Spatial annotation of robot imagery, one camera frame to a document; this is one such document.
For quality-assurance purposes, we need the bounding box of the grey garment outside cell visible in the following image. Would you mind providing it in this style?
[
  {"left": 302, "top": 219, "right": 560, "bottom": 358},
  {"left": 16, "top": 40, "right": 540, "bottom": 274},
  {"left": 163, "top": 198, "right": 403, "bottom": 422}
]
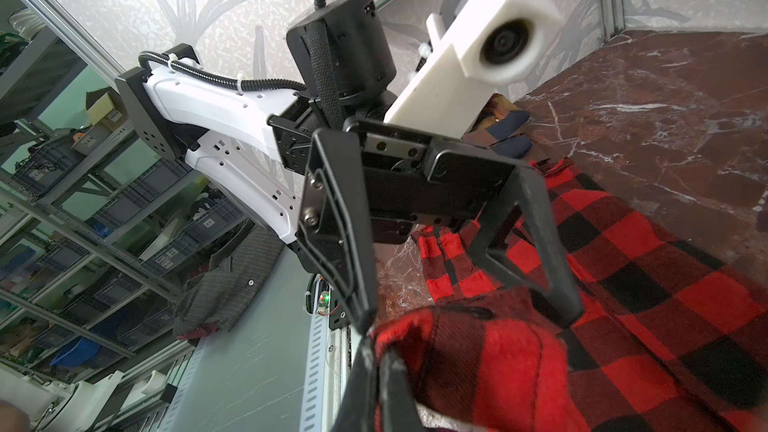
[{"left": 173, "top": 222, "right": 285, "bottom": 341}]

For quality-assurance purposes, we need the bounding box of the red black plaid shirt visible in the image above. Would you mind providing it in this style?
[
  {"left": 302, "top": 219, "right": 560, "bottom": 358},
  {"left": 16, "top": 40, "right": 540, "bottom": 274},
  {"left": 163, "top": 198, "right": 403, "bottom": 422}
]
[{"left": 371, "top": 158, "right": 768, "bottom": 432}]

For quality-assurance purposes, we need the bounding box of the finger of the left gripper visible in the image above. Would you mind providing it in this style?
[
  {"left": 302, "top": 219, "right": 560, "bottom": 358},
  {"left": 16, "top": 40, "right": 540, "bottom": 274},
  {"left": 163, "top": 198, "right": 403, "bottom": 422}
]
[
  {"left": 297, "top": 129, "right": 378, "bottom": 334},
  {"left": 467, "top": 161, "right": 584, "bottom": 328}
]

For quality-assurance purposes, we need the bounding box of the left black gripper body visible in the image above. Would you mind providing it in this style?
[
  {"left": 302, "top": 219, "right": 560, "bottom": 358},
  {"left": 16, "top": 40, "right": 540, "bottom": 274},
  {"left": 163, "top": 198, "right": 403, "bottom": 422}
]
[{"left": 344, "top": 117, "right": 519, "bottom": 244}]

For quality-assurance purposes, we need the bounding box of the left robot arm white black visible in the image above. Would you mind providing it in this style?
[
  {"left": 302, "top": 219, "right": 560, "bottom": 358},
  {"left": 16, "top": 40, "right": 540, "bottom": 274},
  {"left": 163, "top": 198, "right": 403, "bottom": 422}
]
[{"left": 117, "top": 0, "right": 583, "bottom": 333}]

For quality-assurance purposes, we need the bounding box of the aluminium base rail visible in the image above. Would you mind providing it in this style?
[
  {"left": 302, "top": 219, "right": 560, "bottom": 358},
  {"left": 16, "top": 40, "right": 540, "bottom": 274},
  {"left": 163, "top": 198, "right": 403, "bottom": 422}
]
[{"left": 159, "top": 309, "right": 359, "bottom": 431}]

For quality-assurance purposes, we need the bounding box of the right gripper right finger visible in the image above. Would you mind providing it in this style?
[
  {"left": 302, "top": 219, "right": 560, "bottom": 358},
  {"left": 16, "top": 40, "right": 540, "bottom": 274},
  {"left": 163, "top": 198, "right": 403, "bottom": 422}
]
[{"left": 379, "top": 348, "right": 425, "bottom": 432}]

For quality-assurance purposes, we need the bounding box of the metal storage shelving rack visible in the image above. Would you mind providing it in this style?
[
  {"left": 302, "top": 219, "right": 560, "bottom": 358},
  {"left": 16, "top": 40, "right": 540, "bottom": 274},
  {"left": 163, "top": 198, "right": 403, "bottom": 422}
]
[{"left": 1, "top": 0, "right": 246, "bottom": 383}]

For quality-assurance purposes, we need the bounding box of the folded multicolour plaid shirt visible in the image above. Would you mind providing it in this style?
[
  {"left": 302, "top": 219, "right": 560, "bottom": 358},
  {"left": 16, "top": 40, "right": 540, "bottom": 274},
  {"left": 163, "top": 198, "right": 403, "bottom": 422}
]
[{"left": 462, "top": 93, "right": 533, "bottom": 159}]

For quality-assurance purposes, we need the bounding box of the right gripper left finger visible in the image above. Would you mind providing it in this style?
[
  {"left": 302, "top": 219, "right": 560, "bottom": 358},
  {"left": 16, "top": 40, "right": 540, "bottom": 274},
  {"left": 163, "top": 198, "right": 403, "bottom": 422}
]
[{"left": 332, "top": 336, "right": 379, "bottom": 432}]

